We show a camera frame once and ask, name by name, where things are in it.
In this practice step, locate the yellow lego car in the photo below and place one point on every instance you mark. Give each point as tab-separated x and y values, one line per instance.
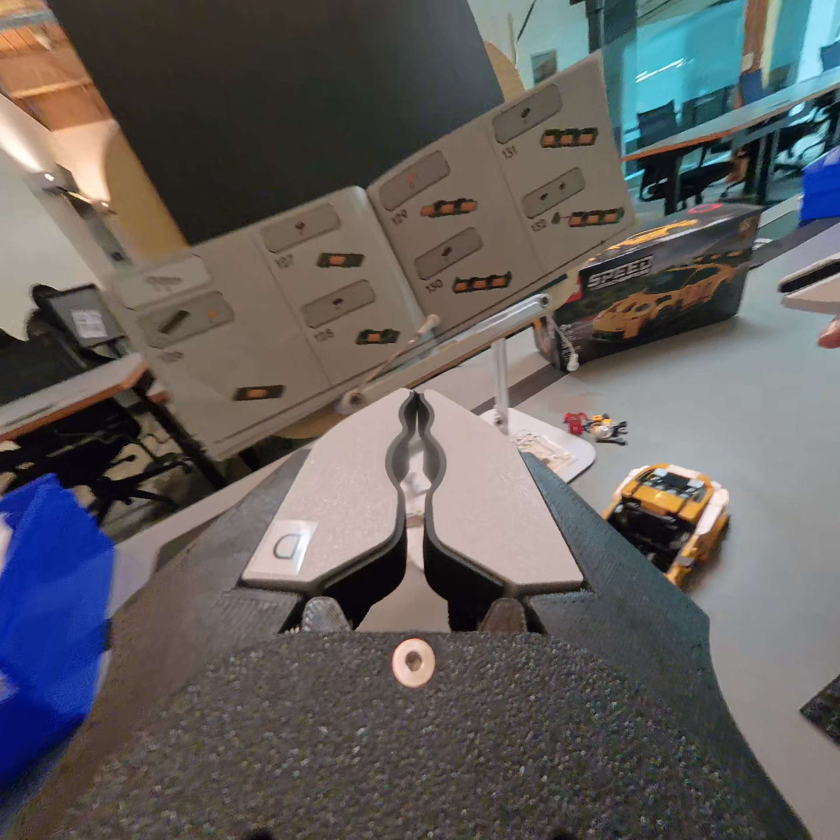
669	512

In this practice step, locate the pile of small lego pieces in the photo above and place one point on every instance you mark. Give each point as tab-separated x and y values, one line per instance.
608	427

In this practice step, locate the red lego minifigure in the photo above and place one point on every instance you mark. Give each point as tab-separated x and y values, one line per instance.
575	422

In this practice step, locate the white book stand ledge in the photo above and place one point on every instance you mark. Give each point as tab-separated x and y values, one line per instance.
473	328

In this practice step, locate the person's right hand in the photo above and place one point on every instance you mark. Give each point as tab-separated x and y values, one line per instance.
833	334

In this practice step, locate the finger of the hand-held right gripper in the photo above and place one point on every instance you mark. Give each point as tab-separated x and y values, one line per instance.
818	272
818	300

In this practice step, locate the large black panel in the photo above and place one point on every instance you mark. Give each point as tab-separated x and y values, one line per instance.
263	98

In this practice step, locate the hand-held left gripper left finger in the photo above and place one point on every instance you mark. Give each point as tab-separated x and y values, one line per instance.
341	505

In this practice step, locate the labelled blue storage bin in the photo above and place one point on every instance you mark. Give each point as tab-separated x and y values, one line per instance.
824	184

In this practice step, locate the wooden edged desk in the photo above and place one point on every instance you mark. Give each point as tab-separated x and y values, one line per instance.
73	393

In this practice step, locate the lego set box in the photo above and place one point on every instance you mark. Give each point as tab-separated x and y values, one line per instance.
664	289

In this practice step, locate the long orange edged table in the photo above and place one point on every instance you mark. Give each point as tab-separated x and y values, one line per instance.
736	117

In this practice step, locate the clear stand rod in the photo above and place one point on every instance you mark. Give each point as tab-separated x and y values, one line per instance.
502	380

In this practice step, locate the lego sticker sheet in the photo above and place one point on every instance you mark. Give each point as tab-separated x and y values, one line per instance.
545	449

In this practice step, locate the lego instruction booklet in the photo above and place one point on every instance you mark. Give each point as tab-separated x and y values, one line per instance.
368	275

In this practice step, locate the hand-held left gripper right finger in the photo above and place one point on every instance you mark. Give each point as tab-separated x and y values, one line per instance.
499	512

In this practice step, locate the white stand base board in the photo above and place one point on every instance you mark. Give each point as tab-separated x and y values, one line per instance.
578	452

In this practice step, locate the open blue storage bin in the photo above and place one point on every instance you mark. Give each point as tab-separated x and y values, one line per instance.
52	624

